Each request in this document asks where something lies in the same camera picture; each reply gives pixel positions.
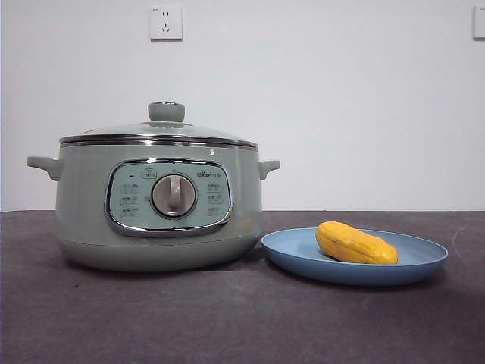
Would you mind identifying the glass lid with green knob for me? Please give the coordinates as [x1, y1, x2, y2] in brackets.
[59, 100, 259, 144]

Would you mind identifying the yellow corn cob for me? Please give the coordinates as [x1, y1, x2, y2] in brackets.
[316, 221, 399, 265]

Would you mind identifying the stainless steel steamer insert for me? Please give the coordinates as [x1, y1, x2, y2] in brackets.
[59, 139, 259, 149]

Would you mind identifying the blue round plate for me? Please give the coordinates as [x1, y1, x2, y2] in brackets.
[260, 227, 449, 287]

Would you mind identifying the pale green electric steamer pot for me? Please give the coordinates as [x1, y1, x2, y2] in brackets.
[25, 140, 281, 272]

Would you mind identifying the white wall socket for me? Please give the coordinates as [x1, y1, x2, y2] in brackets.
[150, 6, 183, 42]

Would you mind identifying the white wall switch plate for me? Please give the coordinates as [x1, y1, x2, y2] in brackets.
[472, 6, 485, 41]

